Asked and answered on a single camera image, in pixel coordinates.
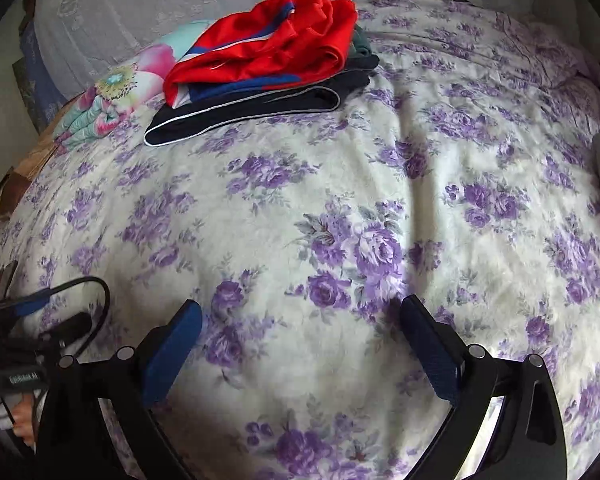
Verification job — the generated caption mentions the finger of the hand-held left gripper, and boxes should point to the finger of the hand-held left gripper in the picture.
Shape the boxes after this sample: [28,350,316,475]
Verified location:
[37,311,94,348]

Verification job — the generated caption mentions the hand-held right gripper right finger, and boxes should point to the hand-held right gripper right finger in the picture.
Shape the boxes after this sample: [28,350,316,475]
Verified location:
[399,294,567,480]

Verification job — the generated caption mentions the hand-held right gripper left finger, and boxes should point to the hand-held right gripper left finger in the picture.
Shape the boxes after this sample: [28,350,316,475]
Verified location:
[35,299,204,480]

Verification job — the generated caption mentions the red jacket with striped band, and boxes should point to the red jacket with striped band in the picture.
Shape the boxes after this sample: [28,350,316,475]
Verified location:
[162,0,358,108]

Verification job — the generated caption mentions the black pants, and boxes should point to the black pants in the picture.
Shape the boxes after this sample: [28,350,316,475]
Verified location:
[144,52,381,148]

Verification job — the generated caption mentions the dark green pants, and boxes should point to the dark green pants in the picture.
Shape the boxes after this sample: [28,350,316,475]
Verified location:
[347,25,374,61]

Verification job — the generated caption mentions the person's left hand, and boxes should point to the person's left hand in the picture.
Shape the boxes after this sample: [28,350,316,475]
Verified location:
[7,394,37,453]

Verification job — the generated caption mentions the purple floral bedspread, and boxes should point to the purple floral bedspread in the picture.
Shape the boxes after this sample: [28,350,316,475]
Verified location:
[0,0,600,480]

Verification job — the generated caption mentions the folded floral quilt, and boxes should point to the folded floral quilt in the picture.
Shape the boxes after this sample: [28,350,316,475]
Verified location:
[52,20,216,151]

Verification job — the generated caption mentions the blue patterned cloth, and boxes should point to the blue patterned cloth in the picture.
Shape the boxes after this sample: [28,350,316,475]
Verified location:
[12,20,68,131]

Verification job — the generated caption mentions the black cable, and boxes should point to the black cable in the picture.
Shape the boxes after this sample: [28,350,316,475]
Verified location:
[10,276,112,361]

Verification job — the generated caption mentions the wooden bed frame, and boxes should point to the wooden bed frame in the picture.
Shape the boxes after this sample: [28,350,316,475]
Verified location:
[0,145,56,231]

